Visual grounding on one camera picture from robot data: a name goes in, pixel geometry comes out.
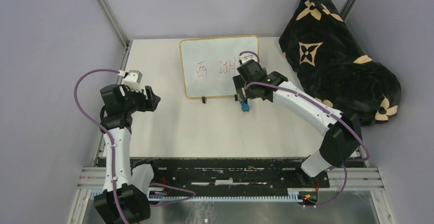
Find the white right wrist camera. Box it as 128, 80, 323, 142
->
238, 53, 257, 65

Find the small electronics board with led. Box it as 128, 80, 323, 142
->
298, 192, 319, 206

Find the black floral plush blanket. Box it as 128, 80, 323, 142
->
278, 0, 402, 126

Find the left aluminium frame post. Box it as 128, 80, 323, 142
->
96, 0, 129, 49

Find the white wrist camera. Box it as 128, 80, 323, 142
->
122, 70, 143, 93
238, 53, 257, 65

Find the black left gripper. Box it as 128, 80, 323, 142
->
121, 84, 160, 114

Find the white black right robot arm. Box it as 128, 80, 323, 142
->
233, 59, 363, 187

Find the blue eraser cloth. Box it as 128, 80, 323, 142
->
240, 101, 250, 112

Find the grey toothed cable rail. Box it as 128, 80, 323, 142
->
89, 187, 319, 203

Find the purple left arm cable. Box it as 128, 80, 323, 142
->
73, 69, 197, 224

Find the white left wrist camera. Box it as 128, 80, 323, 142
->
122, 70, 143, 93

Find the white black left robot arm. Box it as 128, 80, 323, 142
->
94, 84, 161, 223

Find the yellow framed whiteboard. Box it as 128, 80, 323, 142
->
179, 35, 259, 99

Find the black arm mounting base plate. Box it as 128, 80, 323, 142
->
116, 158, 331, 198

